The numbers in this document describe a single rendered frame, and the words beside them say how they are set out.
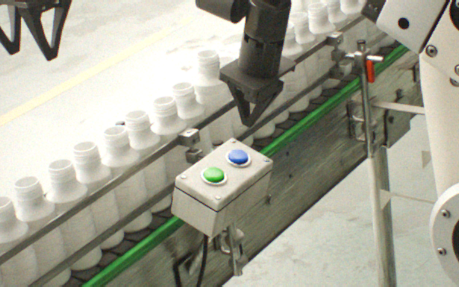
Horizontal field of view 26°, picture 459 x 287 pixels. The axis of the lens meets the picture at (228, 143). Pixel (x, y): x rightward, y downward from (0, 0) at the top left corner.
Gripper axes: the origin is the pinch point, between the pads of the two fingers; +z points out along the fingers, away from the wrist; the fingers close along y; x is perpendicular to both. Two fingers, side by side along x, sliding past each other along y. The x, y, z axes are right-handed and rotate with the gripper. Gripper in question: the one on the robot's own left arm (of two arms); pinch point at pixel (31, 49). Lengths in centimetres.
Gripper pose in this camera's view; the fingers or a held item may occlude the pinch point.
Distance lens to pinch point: 114.5
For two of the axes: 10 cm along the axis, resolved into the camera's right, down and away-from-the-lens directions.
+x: 5.9, -4.1, 7.0
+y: 8.0, 1.6, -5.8
